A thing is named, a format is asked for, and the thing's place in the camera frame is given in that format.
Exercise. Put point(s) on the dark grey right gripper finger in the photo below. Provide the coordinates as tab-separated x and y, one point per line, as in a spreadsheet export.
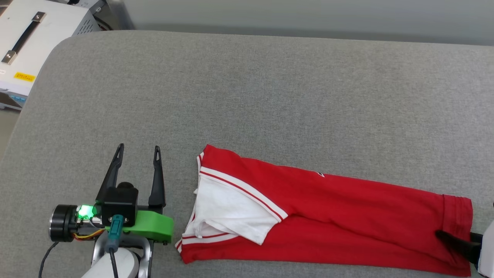
463	245

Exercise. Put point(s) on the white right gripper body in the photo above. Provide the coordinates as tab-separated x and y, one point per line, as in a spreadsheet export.
488	251

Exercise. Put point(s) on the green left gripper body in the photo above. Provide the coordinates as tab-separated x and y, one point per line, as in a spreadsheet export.
152	227

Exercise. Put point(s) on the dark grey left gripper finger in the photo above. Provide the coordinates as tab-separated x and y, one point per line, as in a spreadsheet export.
157	185
111	173

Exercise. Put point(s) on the red white Bulls jersey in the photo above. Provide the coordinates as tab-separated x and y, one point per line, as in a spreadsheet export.
347	216

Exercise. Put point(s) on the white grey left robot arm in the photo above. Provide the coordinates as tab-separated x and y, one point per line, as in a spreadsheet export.
123	264

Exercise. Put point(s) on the white partition panel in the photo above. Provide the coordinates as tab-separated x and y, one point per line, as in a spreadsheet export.
308	15

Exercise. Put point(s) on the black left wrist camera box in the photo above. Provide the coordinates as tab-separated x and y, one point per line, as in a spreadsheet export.
119	204

